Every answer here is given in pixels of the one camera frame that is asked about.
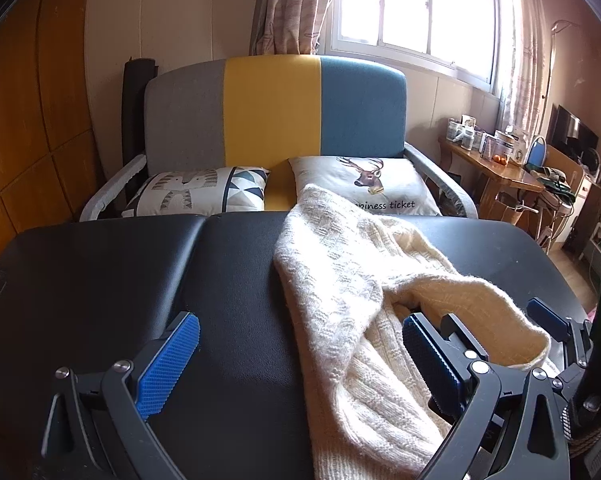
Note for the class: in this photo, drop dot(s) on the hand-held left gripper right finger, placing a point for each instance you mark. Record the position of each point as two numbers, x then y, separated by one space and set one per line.
428 360

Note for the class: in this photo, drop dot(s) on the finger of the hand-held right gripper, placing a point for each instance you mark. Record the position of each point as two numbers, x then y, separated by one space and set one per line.
548 317

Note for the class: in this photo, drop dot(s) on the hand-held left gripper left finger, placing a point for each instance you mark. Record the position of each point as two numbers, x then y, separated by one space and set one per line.
168 370

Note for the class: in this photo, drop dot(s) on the cream knit sweater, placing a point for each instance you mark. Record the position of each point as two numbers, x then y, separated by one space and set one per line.
330 285

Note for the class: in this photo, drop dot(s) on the brown paper bag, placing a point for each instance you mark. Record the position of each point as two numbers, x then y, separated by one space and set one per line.
509 210

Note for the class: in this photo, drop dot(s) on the wooden television cabinet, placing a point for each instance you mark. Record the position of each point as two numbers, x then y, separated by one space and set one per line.
575 195

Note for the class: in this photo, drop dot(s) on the wooden desk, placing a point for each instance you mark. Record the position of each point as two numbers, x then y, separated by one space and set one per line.
505 175

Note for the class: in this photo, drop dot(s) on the pair of oranges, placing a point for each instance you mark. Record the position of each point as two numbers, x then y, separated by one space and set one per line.
502 160

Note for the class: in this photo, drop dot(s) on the blue chair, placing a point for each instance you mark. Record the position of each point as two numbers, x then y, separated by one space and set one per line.
535 152

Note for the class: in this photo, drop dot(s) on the white box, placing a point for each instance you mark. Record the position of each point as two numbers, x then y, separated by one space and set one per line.
520 147

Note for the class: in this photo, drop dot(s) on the black television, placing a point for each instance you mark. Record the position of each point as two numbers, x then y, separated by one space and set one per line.
573 132

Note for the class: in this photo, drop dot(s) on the large round tin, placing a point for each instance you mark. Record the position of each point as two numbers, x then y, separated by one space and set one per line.
503 142

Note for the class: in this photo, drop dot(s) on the geometric print pillow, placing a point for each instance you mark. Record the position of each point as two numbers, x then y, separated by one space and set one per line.
195 190

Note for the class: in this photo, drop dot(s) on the deer print pillow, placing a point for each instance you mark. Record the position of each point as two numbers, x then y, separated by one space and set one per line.
370 175

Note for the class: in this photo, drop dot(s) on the row of white jars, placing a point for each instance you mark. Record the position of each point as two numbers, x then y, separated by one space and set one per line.
460 132

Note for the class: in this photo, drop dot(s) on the patterned beige curtain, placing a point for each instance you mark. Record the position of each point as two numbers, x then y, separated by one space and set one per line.
290 5
525 60

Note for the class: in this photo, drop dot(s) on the grey yellow blue sofa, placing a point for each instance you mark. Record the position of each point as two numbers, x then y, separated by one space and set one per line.
280 110

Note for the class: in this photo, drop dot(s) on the wooden wardrobe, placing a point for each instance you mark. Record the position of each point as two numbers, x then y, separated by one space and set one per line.
25 110

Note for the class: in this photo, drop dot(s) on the white framed window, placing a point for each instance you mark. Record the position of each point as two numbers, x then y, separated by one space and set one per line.
415 10

